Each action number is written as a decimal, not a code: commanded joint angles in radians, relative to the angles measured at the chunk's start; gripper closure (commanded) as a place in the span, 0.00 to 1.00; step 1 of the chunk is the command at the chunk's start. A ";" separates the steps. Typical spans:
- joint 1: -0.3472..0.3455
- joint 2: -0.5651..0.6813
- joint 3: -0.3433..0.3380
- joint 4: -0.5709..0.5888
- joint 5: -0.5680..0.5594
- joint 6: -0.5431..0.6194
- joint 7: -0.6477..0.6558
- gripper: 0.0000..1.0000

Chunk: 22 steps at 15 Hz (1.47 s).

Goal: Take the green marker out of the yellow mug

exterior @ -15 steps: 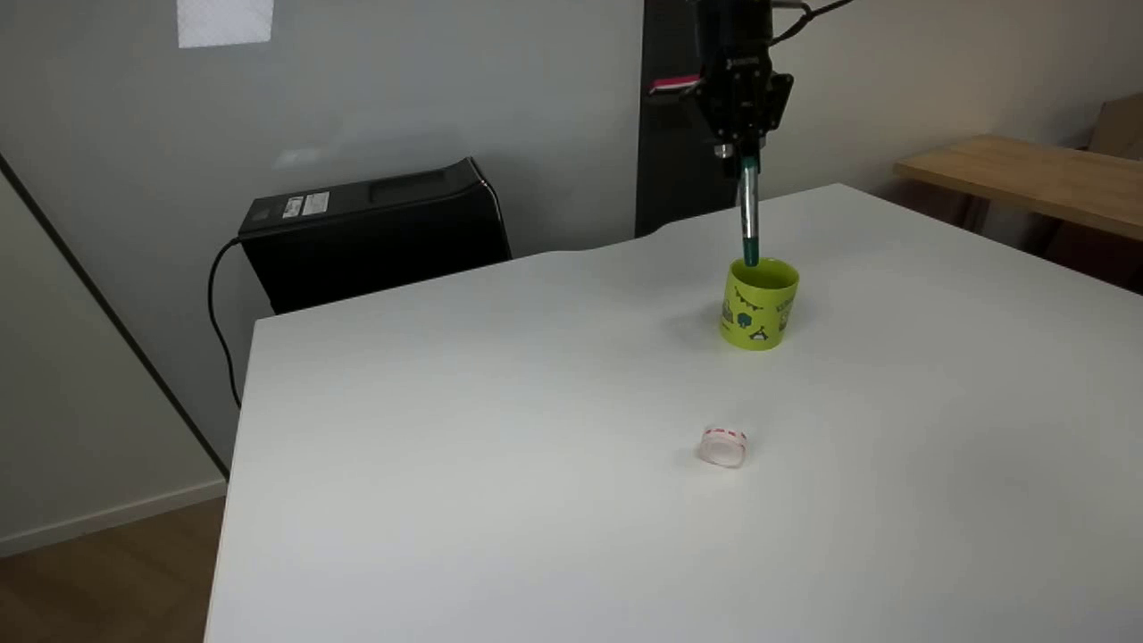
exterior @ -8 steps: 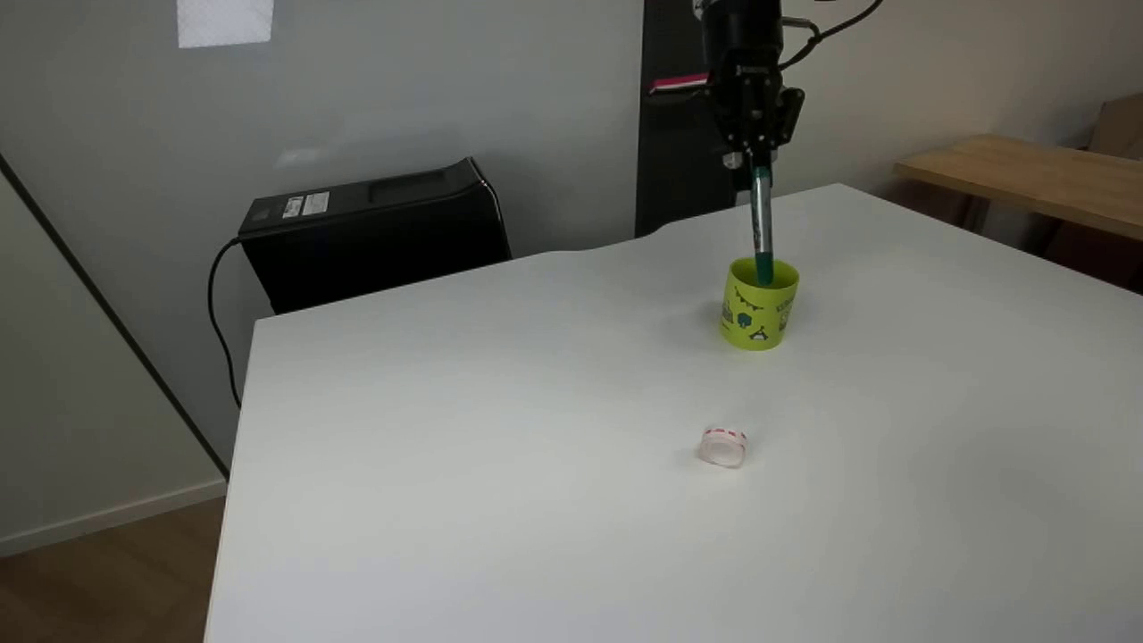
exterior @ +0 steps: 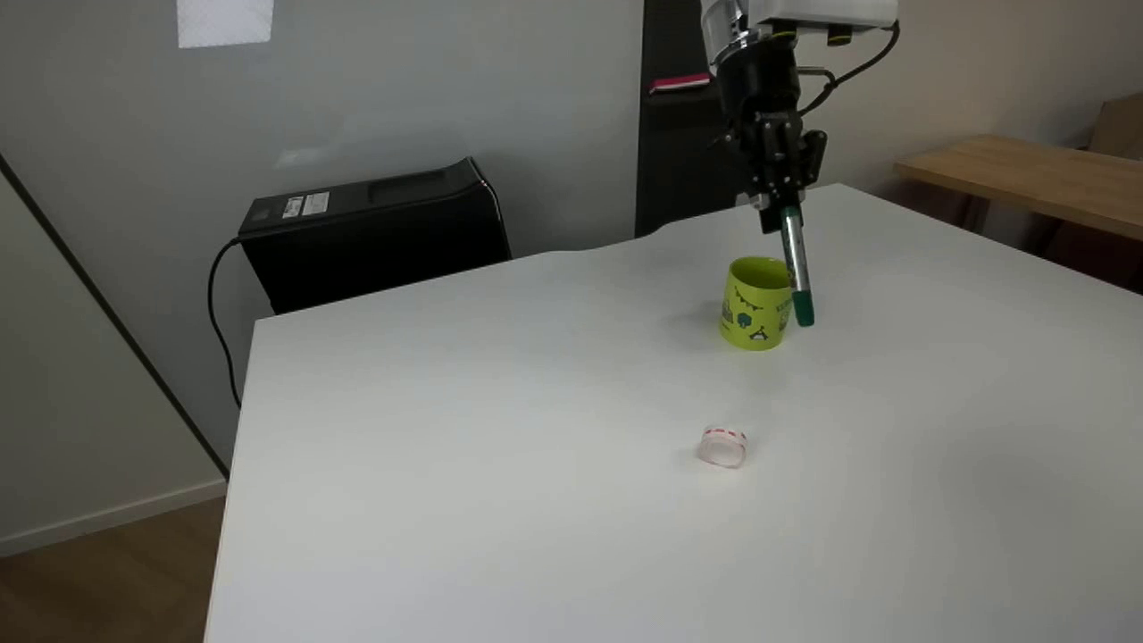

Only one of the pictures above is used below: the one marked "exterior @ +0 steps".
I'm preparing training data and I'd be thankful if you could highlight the black power cable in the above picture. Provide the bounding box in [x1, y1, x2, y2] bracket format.
[203, 231, 251, 412]

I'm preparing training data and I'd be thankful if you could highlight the black computer box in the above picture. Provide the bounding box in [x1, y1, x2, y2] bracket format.
[235, 158, 515, 317]

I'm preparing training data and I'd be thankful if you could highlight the pink sticker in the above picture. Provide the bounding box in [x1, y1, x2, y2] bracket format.
[646, 72, 716, 98]

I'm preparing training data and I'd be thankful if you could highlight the tall black panel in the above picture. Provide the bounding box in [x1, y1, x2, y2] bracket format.
[633, 0, 765, 239]

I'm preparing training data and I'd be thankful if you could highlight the white paper sheet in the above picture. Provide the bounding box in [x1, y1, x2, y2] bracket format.
[176, 0, 277, 53]

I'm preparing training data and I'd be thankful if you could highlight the small clear plastic piece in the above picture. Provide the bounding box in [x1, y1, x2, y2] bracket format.
[691, 422, 757, 471]

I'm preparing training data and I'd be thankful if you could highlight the wooden side table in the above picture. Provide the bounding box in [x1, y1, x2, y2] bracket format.
[891, 131, 1143, 298]

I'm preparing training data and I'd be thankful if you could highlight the green marker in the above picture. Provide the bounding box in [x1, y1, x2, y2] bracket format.
[773, 203, 820, 328]

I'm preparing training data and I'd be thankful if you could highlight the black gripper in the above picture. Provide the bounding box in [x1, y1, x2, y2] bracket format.
[714, 39, 832, 235]

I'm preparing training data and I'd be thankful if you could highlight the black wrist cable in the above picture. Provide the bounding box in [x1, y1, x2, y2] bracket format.
[792, 21, 904, 122]

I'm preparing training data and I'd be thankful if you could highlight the brown box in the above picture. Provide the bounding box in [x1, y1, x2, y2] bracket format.
[1085, 90, 1143, 166]

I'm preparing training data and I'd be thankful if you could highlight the yellow-green mug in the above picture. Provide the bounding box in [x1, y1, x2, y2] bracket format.
[714, 254, 801, 354]

